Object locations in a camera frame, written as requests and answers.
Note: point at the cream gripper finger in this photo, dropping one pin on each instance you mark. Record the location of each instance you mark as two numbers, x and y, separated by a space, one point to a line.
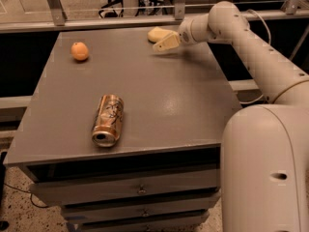
170 41

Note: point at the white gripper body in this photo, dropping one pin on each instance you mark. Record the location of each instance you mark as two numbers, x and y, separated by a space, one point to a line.
185 33

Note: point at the yellow sponge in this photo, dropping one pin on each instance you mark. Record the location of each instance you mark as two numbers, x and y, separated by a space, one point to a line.
158 33

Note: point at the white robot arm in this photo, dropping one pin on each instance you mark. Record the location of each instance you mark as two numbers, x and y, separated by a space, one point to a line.
265 148

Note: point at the orange soda can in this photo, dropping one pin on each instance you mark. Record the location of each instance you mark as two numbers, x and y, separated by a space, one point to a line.
108 123

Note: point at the orange fruit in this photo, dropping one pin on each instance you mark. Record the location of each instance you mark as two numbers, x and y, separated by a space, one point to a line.
79 51

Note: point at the grey drawer cabinet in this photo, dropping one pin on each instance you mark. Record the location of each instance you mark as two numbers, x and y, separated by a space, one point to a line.
124 139

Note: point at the middle grey drawer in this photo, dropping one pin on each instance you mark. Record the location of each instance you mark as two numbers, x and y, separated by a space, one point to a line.
141 207

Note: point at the grey drawer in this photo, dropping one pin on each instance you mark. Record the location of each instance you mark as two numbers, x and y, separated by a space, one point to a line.
87 190
141 207
144 224

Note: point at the top grey drawer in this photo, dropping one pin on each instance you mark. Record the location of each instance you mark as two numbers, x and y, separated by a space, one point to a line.
87 190

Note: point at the bottom grey drawer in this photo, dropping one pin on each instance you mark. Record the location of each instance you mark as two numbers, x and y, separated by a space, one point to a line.
144 224

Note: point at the metal railing frame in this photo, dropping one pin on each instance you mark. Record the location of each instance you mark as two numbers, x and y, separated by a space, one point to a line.
67 15

